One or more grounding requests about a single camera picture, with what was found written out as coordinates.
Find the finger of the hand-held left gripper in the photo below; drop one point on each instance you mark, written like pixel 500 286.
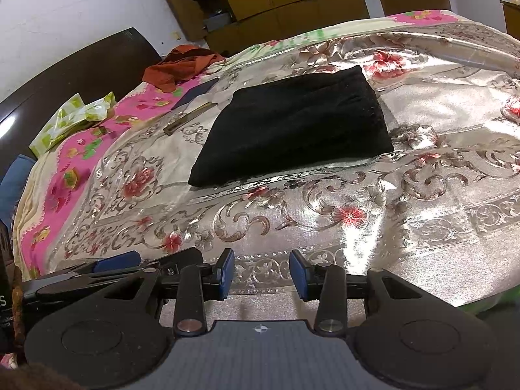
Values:
pixel 178 258
pixel 118 262

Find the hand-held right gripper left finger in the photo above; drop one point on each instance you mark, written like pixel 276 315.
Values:
pixel 225 273

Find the wooden wardrobe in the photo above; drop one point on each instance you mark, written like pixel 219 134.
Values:
pixel 284 4

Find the grey box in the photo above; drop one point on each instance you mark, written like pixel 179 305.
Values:
pixel 217 21

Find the black pants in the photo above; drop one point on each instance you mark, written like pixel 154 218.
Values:
pixel 292 130

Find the brown fuzzy clothing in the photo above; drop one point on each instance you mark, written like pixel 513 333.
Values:
pixel 32 378

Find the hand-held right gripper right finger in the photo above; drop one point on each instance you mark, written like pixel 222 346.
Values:
pixel 300 274

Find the flat brown box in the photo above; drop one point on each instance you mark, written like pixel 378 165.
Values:
pixel 189 118

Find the pink floral blanket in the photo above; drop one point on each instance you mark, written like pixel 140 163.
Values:
pixel 69 162

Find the blue cloth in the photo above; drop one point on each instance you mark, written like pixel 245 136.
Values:
pixel 16 187

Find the silver floral bedspread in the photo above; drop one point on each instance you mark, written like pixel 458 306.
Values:
pixel 365 195

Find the dark wooden headboard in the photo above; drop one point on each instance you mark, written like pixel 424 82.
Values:
pixel 73 73

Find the dark blue notebook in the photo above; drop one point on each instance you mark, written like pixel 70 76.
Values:
pixel 195 93

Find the red-brown cloth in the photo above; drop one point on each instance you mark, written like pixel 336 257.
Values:
pixel 178 67

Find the green leaf print pillow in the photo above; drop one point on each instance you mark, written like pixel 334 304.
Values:
pixel 57 126
pixel 99 105

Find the wooden nightstand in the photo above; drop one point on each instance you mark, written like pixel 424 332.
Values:
pixel 512 18

